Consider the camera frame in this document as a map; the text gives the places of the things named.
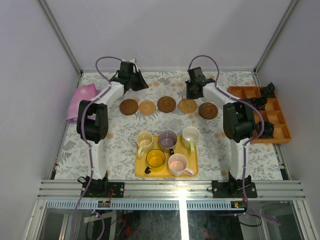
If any woven rattan coaster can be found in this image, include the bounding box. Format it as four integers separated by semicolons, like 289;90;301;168
138;100;156;115
178;98;197;114

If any dark brown wooden coaster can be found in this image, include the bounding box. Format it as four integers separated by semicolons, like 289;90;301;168
119;99;139;116

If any light green mug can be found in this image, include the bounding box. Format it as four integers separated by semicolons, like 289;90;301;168
182;126;200;153

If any purple mug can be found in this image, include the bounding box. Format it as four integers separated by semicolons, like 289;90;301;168
158;130;178;153

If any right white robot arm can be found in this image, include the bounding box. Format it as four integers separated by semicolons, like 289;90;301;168
185;67;256;198

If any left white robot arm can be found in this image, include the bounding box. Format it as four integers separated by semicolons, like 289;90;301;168
76;59;149;198

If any pink folded cloth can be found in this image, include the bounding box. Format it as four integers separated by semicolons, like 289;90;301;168
66;83;99;123

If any cream yellow mug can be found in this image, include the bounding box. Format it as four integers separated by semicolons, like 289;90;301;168
136;131;154;158

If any dark fabric flower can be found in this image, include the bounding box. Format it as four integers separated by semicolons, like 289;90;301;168
255;121;275;139
247;97;268;111
260;82;276;98

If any yellow plastic tray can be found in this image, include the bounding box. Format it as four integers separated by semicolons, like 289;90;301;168
135;135;199;178

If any pink mug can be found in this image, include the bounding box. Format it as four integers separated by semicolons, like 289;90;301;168
168;153;195;177

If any yellow glass mug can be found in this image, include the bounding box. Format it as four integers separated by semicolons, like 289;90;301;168
144;149;166;175

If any orange compartment organizer box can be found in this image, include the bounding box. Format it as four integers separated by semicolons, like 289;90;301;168
227;86;292;144

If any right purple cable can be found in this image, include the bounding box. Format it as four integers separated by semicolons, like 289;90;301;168
189;54;282;227

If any purple cable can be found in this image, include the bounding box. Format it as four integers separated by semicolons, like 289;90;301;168
71;56;125;240
189;54;282;227

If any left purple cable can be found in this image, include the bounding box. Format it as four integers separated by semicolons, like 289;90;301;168
71;56;125;240

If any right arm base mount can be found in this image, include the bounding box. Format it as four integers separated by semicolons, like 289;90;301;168
211;173;258;199

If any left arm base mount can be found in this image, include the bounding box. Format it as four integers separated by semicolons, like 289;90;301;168
77;176;125;199

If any aluminium front rail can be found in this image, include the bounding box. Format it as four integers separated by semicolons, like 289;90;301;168
37;180;306;201

